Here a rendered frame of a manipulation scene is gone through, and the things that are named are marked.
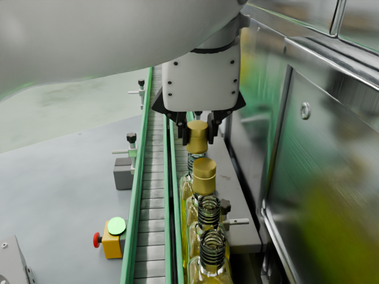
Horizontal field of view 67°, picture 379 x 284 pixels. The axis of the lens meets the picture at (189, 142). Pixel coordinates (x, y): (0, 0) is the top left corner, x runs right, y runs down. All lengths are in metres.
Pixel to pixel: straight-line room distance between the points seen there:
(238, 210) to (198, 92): 0.44
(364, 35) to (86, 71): 0.24
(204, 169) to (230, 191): 0.41
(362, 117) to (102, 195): 0.86
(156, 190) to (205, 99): 0.47
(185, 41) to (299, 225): 0.32
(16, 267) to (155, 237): 0.29
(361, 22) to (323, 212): 0.20
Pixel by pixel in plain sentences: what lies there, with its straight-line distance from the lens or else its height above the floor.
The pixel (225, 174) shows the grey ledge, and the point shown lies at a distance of 0.86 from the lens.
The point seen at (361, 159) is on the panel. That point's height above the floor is 1.25.
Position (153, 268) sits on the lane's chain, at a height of 0.88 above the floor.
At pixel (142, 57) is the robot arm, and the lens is 0.17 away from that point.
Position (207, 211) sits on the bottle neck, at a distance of 0.37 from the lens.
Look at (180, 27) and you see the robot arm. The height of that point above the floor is 1.37.
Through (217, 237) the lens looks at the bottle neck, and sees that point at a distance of 0.35.
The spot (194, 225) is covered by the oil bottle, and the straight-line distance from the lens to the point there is 0.42.
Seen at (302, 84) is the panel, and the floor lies 1.27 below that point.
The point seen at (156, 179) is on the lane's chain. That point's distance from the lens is 0.84.
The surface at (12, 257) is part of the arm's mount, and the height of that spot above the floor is 0.87.
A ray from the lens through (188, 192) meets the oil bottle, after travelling 0.48.
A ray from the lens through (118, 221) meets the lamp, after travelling 0.77.
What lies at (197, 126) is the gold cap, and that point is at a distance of 0.43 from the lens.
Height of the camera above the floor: 1.40
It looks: 31 degrees down
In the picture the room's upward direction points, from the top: straight up
